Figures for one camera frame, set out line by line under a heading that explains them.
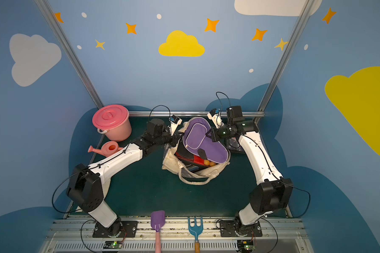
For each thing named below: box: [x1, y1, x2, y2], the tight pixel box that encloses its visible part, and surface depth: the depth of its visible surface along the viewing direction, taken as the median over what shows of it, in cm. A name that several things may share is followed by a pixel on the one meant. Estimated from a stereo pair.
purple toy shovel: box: [150, 210, 166, 253], surface depth 77 cm
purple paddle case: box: [182, 117, 230, 164], surface depth 81 cm
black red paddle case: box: [174, 140, 212, 168], surface depth 84 cm
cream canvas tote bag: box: [162, 121, 231, 186], surface depth 76 cm
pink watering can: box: [87, 140, 124, 158], surface depth 92 cm
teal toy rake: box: [187, 216, 204, 253], surface depth 75 cm
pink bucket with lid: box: [91, 104, 132, 142], surface depth 98 cm
